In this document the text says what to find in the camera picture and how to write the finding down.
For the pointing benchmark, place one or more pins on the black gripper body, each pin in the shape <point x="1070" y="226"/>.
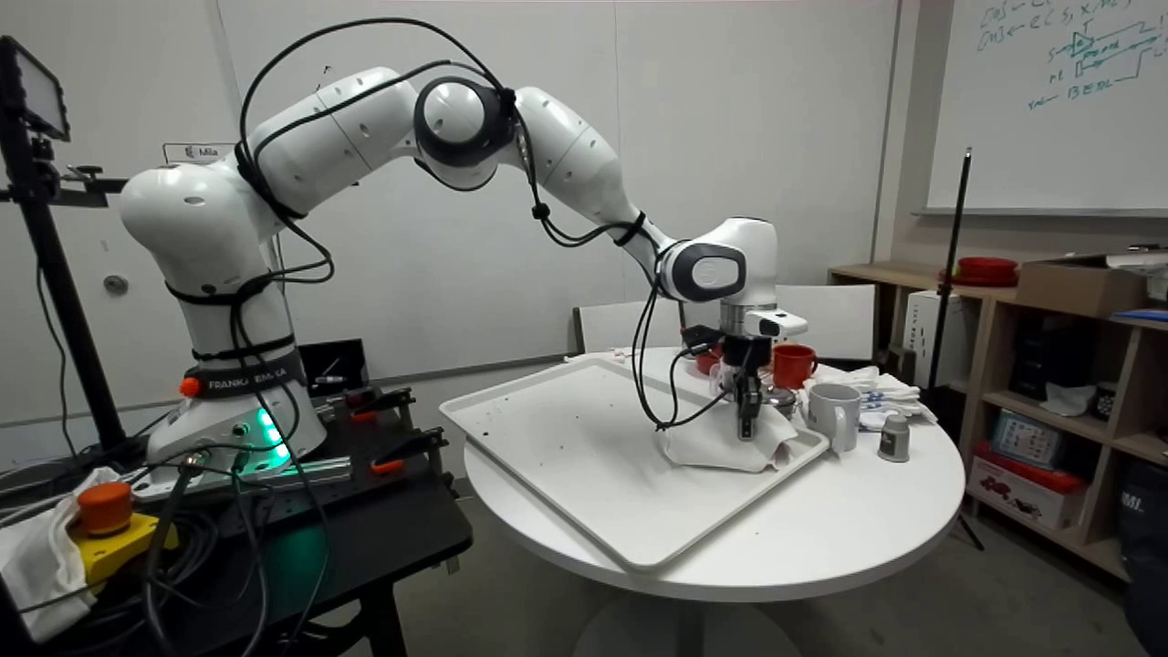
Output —
<point x="733" y="352"/>

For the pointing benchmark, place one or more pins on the thin black pole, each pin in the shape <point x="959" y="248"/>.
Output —
<point x="949" y="267"/>

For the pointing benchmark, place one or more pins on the white rectangular tray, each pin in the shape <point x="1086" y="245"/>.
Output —
<point x="570" y="450"/>

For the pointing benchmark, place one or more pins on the black workbench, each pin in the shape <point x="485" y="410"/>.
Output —
<point x="390" y="523"/>

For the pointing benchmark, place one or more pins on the black camera stand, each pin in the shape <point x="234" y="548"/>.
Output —
<point x="56" y="305"/>

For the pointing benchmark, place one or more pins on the small black screen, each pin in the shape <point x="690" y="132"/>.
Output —
<point x="30" y="90"/>

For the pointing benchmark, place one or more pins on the red white box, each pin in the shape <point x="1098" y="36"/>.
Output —
<point x="1026" y="487"/>

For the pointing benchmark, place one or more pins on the white paper packets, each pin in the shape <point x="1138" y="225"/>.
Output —
<point x="881" y="386"/>

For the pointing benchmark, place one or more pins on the wrist mounted camera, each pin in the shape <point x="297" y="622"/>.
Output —
<point x="780" y="321"/>

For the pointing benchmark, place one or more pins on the silver metal tin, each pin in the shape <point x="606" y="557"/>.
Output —
<point x="895" y="439"/>

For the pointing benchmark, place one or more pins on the red emergency stop button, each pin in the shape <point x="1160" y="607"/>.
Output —
<point x="110" y="523"/>

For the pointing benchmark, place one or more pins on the whiteboard with green writing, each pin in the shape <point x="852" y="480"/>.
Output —
<point x="1045" y="109"/>

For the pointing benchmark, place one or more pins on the white cloth rag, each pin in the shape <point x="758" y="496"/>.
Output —
<point x="39" y="571"/>

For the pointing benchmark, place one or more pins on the round white table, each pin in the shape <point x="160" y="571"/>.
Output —
<point x="852" y="513"/>

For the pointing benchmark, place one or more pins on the white ceramic mug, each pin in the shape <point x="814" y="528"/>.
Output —
<point x="837" y="412"/>

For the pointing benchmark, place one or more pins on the wooden shelf unit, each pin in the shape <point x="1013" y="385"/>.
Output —
<point x="979" y="366"/>

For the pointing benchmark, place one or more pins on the open brown cardboard box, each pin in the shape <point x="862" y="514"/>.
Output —
<point x="1080" y="288"/>

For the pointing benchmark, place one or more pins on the white storage box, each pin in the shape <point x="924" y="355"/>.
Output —
<point x="931" y="334"/>

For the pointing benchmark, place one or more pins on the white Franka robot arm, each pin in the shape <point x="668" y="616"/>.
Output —
<point x="352" y="132"/>

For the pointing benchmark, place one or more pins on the orange black clamp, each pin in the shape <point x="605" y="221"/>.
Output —
<point x="390" y="463"/>
<point x="368" y="405"/>

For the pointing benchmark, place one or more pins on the small red cup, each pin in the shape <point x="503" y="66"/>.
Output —
<point x="798" y="366"/>

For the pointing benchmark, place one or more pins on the black waste bin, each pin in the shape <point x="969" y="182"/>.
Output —
<point x="1148" y="560"/>

